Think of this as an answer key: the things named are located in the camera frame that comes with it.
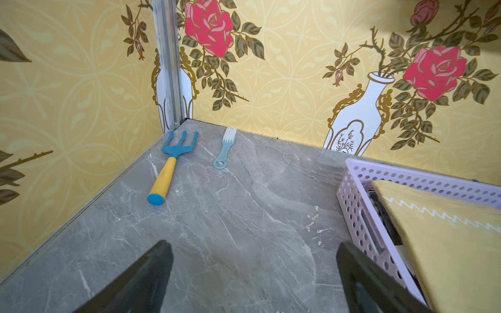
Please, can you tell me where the light blue brush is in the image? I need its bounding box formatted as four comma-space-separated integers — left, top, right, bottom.
213, 127, 237, 170

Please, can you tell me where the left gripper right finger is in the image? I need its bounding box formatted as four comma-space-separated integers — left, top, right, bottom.
336, 241, 430, 312

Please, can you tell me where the tan zigzag pillowcase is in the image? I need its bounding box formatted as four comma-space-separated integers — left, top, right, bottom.
373, 181, 500, 312

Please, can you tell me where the purple perforated plastic basket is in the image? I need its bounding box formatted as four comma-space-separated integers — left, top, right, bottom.
337, 159, 500, 303

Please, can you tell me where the blue yellow garden fork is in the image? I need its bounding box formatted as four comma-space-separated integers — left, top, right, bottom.
147, 130, 198, 206

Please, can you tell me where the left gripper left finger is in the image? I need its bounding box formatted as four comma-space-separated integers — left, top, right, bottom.
75, 240, 174, 312

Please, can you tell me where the black white grid pillowcase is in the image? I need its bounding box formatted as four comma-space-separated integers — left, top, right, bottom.
367, 187, 403, 246

